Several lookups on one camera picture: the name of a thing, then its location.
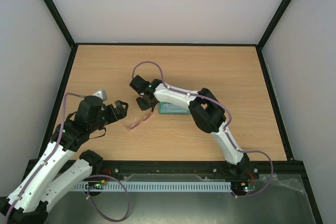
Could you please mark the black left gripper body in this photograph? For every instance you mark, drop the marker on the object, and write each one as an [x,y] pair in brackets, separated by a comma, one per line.
[111,118]

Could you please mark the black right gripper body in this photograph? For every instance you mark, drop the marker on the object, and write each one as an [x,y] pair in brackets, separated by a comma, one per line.
[143,100]

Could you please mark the pink transparent sunglasses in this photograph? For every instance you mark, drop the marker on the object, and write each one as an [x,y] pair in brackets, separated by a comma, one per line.
[137,122]

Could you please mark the grey glasses case green lining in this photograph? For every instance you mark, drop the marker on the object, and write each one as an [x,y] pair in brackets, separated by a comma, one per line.
[172,109]

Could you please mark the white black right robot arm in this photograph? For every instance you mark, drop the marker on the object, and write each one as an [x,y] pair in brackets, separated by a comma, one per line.
[208,115]

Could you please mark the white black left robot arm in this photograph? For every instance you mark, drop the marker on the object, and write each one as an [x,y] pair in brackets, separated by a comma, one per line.
[43,187]

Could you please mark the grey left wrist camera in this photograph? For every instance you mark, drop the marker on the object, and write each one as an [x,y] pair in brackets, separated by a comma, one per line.
[101,93]

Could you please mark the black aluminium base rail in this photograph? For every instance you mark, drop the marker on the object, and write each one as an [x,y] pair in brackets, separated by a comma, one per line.
[210,169]

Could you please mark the light blue slotted cable duct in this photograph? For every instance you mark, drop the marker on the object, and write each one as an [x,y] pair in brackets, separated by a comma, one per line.
[203,187]

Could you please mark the black enclosure frame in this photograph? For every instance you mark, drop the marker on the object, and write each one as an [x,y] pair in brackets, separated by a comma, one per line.
[259,46]

